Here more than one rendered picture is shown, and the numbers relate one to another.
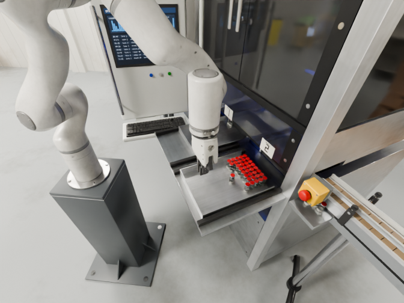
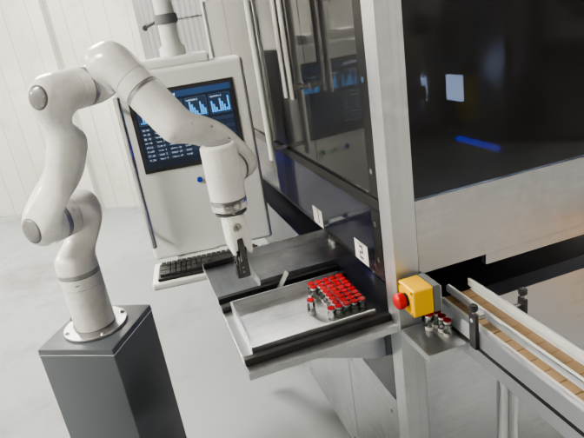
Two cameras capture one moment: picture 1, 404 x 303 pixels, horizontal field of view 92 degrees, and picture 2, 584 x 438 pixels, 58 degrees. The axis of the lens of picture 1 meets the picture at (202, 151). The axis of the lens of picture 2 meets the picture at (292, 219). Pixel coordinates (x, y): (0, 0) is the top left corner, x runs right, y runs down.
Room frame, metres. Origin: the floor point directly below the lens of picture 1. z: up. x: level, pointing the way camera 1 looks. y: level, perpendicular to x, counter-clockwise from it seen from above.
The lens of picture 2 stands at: (-0.67, -0.34, 1.66)
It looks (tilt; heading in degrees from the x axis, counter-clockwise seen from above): 21 degrees down; 10
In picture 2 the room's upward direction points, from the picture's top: 9 degrees counter-clockwise
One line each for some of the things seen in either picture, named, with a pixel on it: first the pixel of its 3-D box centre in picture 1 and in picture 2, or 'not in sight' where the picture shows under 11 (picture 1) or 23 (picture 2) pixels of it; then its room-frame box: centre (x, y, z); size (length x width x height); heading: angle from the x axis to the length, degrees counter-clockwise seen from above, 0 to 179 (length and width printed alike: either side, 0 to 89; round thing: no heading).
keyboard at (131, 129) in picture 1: (156, 125); (209, 261); (1.13, 0.32, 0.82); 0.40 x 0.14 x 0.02; 108
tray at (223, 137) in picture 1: (213, 133); (298, 255); (0.94, -0.06, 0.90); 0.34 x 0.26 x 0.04; 115
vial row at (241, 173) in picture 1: (241, 173); (328, 299); (0.62, -0.19, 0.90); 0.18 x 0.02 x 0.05; 25
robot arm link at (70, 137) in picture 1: (68, 116); (76, 231); (0.67, 0.53, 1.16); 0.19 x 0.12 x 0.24; 162
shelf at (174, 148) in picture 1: (215, 158); (295, 289); (0.76, -0.07, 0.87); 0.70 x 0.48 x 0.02; 25
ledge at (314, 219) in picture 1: (312, 208); (439, 337); (0.46, -0.47, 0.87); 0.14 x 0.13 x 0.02; 115
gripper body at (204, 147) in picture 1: (203, 143); (234, 228); (0.46, 0.00, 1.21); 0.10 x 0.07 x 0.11; 26
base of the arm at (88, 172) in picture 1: (82, 160); (88, 299); (0.64, 0.54, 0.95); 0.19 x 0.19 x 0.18
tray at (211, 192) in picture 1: (225, 180); (300, 310); (0.58, -0.11, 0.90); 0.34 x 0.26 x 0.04; 115
